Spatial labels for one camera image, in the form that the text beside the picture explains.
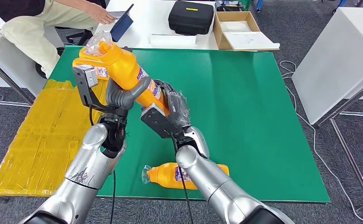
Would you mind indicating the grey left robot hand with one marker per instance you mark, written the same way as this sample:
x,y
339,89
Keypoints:
x,y
119,97

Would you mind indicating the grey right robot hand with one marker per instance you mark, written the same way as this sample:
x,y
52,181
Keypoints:
x,y
178,108

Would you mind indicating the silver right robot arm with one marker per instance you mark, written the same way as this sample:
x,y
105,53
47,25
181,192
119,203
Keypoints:
x,y
218,188

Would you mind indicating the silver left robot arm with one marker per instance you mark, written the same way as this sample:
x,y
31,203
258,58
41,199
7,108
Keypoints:
x,y
88,173

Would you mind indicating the flat white box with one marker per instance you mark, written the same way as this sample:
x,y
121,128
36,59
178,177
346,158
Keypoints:
x,y
172,40

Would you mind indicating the dark blue tablet case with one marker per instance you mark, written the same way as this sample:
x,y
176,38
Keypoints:
x,y
122,28

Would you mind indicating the black office chair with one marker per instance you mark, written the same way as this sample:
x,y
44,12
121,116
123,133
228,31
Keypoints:
x,y
82,37

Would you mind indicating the open brown cardboard box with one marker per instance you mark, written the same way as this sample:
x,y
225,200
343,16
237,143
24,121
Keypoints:
x,y
221,37

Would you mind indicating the white desk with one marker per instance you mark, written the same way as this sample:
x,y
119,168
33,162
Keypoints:
x,y
150,18

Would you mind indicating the yellow taped flat sheet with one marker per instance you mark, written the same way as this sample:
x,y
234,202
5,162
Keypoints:
x,y
45,139

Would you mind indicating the person's hand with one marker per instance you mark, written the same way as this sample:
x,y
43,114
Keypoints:
x,y
99,14

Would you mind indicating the black zippered carrying case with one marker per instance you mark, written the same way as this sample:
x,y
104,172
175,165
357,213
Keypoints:
x,y
190,18

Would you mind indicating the white plastic bag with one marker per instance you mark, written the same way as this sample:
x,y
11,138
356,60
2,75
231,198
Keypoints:
x,y
235,27

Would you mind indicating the white table metal legs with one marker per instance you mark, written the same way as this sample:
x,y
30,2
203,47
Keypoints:
x,y
14,74
339,61

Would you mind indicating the person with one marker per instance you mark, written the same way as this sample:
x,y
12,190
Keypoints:
x,y
30,34

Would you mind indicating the black electronic device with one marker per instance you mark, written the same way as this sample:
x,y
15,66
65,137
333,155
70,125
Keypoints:
x,y
228,5

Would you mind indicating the green plastic crate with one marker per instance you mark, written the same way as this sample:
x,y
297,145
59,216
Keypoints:
x,y
247,3

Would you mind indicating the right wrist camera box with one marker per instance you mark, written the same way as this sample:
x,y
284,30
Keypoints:
x,y
158,122

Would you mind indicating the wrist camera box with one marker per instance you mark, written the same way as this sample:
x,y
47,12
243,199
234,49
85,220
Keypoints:
x,y
158,122
85,77

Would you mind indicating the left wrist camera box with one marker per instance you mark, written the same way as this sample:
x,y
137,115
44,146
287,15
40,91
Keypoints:
x,y
85,77

